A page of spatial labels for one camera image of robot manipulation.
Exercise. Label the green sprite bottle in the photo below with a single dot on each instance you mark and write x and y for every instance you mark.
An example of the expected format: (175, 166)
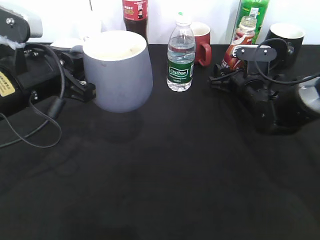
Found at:
(252, 8)

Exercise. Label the orange Nescafe coffee bottle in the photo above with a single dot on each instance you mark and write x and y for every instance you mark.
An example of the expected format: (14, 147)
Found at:
(243, 36)

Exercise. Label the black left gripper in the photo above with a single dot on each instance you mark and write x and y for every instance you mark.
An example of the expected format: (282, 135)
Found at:
(37, 68)

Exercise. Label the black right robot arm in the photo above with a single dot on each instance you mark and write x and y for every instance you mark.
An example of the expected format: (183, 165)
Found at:
(309, 91)

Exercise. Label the black ceramic mug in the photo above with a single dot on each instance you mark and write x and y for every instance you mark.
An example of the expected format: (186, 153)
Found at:
(287, 53)

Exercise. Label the clear water bottle green label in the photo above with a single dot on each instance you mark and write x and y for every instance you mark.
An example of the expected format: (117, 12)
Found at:
(181, 51)

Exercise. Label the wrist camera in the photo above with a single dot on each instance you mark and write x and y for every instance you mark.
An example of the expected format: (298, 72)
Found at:
(18, 25)
(249, 55)

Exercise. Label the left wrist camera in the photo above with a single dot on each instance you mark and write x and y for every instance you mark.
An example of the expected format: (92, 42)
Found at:
(18, 25)

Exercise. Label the white ceramic mug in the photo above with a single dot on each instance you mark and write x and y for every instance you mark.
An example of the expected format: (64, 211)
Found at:
(65, 44)

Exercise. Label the white milk carton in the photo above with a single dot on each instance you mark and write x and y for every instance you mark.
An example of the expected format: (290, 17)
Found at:
(87, 27)

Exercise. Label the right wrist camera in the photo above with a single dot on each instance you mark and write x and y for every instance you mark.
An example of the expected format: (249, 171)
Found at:
(249, 55)

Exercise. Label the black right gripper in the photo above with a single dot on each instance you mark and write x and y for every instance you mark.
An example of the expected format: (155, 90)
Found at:
(274, 112)

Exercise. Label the dark cola bottle red label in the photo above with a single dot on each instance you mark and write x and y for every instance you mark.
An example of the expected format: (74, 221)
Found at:
(135, 16)

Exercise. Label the red ceramic mug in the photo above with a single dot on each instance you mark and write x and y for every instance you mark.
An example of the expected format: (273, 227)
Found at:
(203, 50)

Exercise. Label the grey ceramic mug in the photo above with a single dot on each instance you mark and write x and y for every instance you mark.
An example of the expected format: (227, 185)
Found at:
(118, 63)

